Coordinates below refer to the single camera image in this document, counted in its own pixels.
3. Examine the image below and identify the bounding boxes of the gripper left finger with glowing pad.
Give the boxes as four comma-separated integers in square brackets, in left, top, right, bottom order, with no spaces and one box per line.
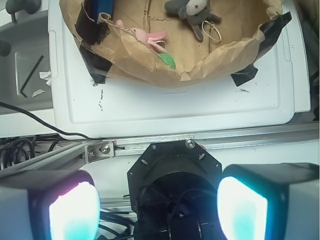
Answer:
[0,170,101,240]

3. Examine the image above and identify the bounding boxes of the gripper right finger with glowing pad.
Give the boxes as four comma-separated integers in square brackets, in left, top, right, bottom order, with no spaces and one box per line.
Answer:
[217,162,320,240]

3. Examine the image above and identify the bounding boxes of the gray plush animal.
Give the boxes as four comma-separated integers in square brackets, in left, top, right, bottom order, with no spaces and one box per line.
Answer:
[164,0,222,42]

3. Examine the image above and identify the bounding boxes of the white plastic bin lid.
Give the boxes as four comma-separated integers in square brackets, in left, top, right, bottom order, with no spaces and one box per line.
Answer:
[48,0,311,139]

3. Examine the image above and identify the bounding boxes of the black hex key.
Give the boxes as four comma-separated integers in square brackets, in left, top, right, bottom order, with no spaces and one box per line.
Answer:
[20,55,44,98]

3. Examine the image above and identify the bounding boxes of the gray plastic storage lid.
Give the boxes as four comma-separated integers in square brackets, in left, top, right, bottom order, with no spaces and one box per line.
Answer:
[0,0,53,111]

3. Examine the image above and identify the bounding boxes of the green round macaron toy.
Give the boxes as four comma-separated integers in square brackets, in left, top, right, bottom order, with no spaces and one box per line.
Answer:
[158,53,176,69]

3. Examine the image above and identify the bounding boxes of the brown paper bag tray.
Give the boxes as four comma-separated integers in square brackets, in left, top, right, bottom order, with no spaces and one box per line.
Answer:
[59,0,292,88]

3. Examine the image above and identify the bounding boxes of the white rubber band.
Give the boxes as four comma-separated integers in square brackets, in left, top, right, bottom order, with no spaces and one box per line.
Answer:
[201,20,222,44]

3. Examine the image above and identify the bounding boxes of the pink plush bunny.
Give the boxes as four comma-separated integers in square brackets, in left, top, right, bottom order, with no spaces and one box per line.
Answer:
[115,19,168,54]

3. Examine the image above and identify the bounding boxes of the blue rectangular block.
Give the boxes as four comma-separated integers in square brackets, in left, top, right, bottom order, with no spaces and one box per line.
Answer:
[90,0,114,22]

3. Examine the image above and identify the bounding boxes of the aluminum frame rail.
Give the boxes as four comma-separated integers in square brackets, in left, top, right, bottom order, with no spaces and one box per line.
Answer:
[0,121,320,174]

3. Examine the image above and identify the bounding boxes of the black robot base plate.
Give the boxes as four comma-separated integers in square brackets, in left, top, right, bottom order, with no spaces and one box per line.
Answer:
[127,151,225,240]

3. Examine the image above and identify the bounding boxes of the black power cable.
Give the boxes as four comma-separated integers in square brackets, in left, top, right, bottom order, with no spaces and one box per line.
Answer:
[0,101,106,141]

